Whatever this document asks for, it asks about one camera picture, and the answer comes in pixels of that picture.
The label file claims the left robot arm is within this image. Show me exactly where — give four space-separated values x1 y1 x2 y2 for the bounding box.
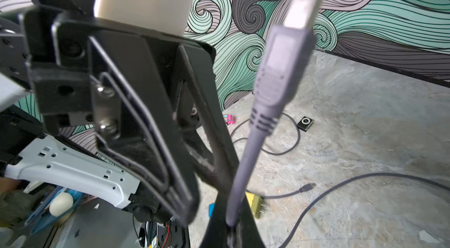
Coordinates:
1 7 237 224

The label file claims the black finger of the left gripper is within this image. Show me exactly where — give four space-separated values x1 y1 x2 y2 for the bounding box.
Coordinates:
21 7 237 225

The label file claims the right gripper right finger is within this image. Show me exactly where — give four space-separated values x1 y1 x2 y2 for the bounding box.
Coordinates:
239 197 265 248

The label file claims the yellow charger cube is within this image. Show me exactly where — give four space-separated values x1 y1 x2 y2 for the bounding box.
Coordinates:
246 192 265 219

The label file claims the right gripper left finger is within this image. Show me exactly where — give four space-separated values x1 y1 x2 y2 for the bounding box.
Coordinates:
200 194 234 248

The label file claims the grey cable of yellow charger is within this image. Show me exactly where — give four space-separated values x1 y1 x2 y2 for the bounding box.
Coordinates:
230 112 316 200

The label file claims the pink multicolour small device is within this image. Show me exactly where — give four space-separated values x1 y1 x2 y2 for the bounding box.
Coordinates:
223 114 236 125

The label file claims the grey cable of green charger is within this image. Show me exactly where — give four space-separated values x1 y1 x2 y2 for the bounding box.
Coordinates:
224 0 324 228

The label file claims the teal small block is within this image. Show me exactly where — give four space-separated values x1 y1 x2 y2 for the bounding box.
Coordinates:
208 203 215 218

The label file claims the small black square device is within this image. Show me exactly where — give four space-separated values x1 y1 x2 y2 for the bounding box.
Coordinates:
296 116 314 132

